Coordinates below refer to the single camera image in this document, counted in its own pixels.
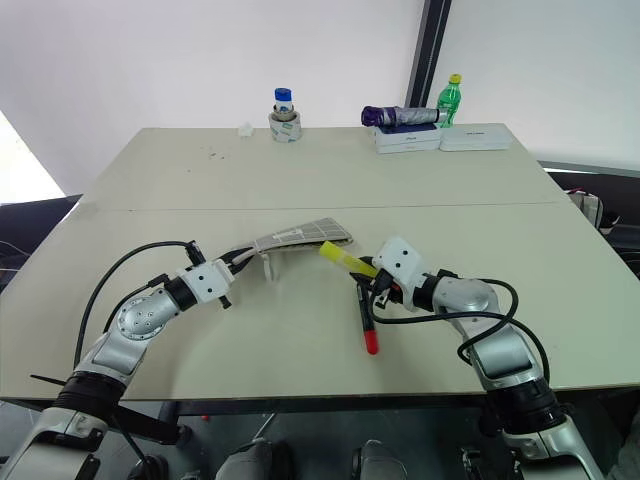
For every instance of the white phone box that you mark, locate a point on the white phone box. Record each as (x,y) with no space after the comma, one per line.
(406,134)
(407,147)

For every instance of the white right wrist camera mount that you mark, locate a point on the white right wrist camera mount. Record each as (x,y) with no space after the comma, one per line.
(400,262)

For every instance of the black marker with red cap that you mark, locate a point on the black marker with red cap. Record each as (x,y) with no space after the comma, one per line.
(369,325)

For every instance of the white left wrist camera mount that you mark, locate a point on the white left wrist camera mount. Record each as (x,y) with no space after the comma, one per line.
(205,283)

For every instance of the black slanted bar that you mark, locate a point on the black slanted bar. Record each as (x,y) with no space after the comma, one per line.
(150,425)

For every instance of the folded purple grey umbrella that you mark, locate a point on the folded purple grey umbrella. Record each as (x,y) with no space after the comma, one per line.
(400,116)

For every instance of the flat white router box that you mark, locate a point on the flat white router box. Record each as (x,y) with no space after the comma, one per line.
(475,136)

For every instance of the yellow highlighter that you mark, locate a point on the yellow highlighter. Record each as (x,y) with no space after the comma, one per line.
(345,258)

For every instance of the dark vertical window post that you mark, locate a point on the dark vertical window post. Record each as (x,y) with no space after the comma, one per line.
(429,50)

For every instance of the dark low side furniture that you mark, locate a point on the dark low side furniture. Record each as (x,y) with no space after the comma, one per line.
(35,225)

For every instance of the crumpled white paper scrap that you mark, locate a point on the crumpled white paper scrap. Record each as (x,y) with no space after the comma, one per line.
(245,130)

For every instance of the grey grid mesh pouch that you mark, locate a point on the grey grid mesh pouch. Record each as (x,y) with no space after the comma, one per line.
(310,232)

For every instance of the dark rounded shape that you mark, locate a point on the dark rounded shape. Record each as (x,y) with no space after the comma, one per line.
(252,460)
(376,460)

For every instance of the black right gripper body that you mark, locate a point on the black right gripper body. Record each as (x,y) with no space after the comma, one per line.
(386,290)

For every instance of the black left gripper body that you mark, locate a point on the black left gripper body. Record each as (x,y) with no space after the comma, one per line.
(231,264)

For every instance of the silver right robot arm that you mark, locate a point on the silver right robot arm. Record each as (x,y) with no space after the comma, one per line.
(492,345)

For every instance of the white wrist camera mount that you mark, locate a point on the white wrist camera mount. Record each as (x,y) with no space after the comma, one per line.
(205,283)
(400,262)

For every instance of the white tape roll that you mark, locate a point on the white tape roll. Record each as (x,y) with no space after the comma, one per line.
(286,129)

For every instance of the green bottle with yellow cap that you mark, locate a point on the green bottle with yellow cap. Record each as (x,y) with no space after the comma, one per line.
(450,100)

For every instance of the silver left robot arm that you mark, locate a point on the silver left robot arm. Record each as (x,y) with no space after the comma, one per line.
(137,320)

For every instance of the black table frame rail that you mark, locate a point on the black table frame rail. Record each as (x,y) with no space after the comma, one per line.
(325,407)

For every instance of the small bottle with blue cap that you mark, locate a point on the small bottle with blue cap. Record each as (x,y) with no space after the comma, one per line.
(282,102)

